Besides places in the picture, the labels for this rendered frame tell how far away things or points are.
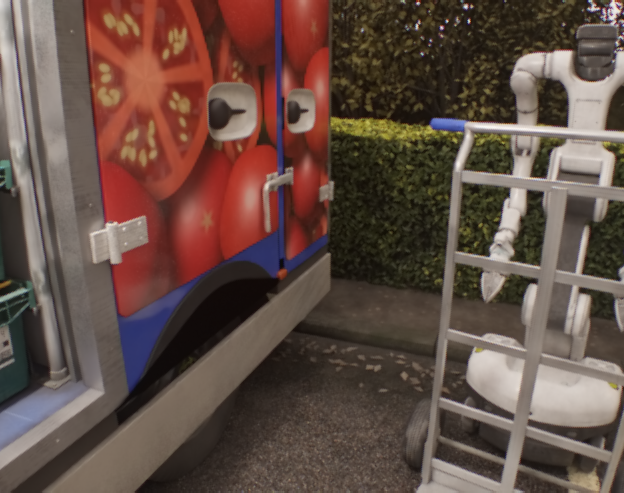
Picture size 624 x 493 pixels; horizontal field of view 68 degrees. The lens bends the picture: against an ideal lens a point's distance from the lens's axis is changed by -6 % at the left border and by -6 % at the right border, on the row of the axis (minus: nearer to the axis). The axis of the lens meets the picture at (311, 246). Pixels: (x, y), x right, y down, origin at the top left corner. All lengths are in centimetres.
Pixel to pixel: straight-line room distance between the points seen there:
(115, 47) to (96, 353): 67
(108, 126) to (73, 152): 11
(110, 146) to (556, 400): 156
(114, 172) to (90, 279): 24
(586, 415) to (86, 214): 163
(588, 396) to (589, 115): 95
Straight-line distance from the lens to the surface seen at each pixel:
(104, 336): 119
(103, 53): 113
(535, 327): 145
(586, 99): 187
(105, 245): 113
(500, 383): 188
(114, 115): 114
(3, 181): 115
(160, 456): 151
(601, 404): 191
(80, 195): 108
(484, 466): 201
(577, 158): 189
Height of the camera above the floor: 130
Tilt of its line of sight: 18 degrees down
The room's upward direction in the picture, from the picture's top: straight up
